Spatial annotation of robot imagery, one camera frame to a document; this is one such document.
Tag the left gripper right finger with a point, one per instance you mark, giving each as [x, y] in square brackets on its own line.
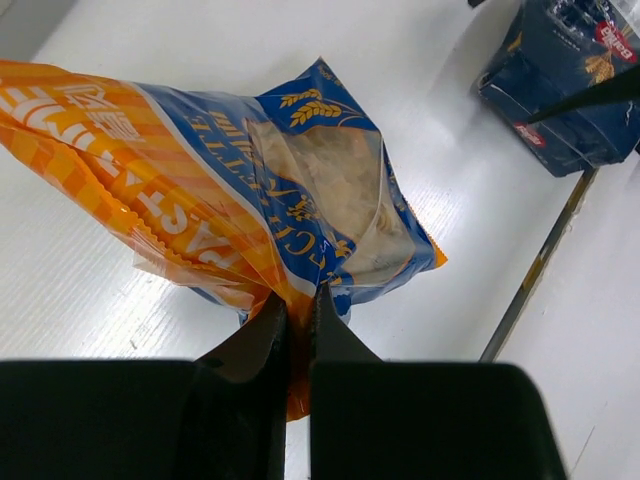
[331, 339]

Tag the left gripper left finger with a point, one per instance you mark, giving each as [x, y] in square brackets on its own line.
[248, 351]

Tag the orange blue orecchiette bag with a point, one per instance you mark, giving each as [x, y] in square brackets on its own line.
[238, 197]

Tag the dark blue pasta box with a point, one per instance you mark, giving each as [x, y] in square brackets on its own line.
[552, 51]

